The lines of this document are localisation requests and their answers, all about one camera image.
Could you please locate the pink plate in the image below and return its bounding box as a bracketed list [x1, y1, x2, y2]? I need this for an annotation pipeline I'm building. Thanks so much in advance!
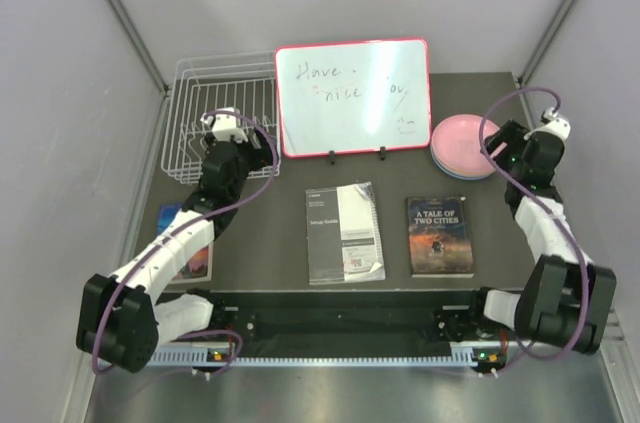
[430, 114, 494, 171]

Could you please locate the yellow plate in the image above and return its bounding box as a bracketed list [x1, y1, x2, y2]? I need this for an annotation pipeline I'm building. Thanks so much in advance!
[434, 159, 494, 179]

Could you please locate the purple plate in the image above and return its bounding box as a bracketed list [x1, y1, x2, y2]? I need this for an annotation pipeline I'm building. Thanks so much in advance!
[435, 160, 494, 181]

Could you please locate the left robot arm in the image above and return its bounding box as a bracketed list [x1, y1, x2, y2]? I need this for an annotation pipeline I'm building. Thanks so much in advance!
[76, 111, 279, 375]

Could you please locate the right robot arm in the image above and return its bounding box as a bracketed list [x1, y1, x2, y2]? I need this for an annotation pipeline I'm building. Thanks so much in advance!
[466, 118, 617, 354]

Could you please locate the Tale of Two Cities book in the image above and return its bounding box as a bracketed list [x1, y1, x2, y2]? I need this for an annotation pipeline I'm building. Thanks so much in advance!
[406, 196, 475, 278]

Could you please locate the blue sunset cover book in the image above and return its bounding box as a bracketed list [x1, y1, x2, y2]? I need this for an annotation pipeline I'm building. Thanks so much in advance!
[156, 203, 213, 288]

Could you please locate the red framed whiteboard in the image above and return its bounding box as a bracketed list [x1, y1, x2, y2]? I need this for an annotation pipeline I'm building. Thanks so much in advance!
[274, 38, 432, 158]

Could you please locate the black white setup guide booklet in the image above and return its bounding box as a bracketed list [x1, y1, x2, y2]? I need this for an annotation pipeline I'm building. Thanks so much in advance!
[305, 182, 386, 286]

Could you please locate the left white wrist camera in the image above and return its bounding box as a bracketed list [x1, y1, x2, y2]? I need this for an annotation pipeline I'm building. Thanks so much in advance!
[200, 107, 248, 143]

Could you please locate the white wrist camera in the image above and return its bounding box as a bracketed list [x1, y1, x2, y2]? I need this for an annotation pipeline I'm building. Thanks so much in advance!
[200, 107, 248, 143]
[532, 107, 571, 141]

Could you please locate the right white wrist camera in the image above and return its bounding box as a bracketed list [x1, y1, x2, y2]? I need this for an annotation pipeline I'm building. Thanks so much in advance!
[532, 107, 571, 141]

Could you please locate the white wire dish rack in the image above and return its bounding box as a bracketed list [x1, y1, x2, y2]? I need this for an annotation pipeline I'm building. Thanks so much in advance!
[160, 51, 280, 185]

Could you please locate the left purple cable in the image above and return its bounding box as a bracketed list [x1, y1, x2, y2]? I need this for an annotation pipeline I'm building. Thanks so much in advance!
[91, 110, 279, 377]

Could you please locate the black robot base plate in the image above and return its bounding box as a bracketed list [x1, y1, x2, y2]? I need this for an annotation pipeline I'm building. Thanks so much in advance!
[194, 289, 514, 359]

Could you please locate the grey slotted cable duct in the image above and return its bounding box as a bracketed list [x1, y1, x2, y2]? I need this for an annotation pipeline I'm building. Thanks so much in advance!
[148, 345, 504, 368]

